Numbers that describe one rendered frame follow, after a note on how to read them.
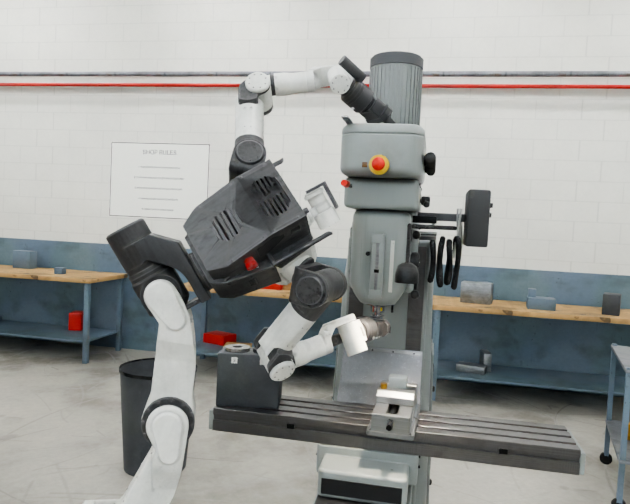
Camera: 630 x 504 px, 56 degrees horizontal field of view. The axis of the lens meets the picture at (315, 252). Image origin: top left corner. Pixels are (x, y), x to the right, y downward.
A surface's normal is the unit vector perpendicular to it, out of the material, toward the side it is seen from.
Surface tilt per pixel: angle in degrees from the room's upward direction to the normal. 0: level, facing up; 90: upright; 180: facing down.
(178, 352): 115
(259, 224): 74
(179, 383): 90
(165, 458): 90
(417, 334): 90
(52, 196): 90
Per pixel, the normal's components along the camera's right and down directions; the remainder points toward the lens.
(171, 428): 0.18, 0.06
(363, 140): -0.19, 0.04
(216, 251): -0.30, -0.24
